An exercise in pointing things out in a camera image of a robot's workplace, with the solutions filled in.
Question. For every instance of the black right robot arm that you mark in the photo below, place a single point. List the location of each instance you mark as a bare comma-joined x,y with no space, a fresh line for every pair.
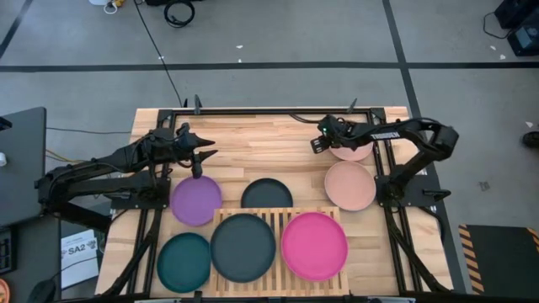
438,139

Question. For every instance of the white power adapter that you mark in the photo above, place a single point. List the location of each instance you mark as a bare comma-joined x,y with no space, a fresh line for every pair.
100,1

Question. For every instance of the teal plate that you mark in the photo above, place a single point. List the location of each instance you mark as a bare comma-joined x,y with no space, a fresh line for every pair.
184,263

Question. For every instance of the black keyboard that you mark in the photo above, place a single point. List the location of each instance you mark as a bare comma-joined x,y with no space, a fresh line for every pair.
6,252

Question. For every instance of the black frame bracket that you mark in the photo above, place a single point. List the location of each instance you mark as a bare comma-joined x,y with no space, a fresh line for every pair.
352,106
197,105

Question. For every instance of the small black round object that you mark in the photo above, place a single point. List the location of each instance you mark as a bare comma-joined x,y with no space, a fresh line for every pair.
532,139

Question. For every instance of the white printed paper sheet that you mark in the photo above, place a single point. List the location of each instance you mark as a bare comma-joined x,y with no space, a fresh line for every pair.
78,263

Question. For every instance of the black hazard-striped mat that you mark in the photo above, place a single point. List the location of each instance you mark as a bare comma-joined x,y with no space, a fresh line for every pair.
505,256

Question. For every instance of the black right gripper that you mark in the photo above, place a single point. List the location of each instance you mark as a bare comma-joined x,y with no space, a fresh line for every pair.
337,132

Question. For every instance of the orange flat object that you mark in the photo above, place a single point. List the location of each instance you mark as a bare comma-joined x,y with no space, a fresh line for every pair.
3,292

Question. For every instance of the black metal table frame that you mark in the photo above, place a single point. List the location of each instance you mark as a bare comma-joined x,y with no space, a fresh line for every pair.
273,111

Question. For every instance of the dark grey plate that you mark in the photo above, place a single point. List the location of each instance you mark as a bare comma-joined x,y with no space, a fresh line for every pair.
243,248

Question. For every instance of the black plate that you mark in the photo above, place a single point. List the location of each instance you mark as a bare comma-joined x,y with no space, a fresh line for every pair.
266,193

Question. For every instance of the purple plate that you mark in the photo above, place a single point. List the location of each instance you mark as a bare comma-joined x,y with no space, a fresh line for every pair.
195,202

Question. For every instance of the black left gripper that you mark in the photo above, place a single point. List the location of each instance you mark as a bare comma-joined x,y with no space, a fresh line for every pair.
185,143

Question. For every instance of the black computer mouse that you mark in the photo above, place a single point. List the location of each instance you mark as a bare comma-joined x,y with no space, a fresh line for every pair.
43,291

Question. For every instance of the small white object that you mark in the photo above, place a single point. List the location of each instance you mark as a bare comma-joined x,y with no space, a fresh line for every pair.
2,160

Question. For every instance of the black support bar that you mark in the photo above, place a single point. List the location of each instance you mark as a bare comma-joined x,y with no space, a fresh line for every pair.
84,218

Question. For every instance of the black box with teal screen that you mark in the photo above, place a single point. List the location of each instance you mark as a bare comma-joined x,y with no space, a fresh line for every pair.
526,44

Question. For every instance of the magenta plate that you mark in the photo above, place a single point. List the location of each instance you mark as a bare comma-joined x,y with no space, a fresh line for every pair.
314,246

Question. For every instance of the slatted wooden shelf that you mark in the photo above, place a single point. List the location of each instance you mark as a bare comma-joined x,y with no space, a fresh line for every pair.
295,292

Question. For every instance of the black equipment case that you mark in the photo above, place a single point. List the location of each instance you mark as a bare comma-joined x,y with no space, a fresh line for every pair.
520,12

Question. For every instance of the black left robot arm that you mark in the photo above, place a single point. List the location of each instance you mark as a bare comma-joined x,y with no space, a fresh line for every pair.
105,162

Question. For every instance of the pale pink plate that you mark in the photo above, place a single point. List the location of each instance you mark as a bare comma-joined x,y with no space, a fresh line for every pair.
349,185
353,154

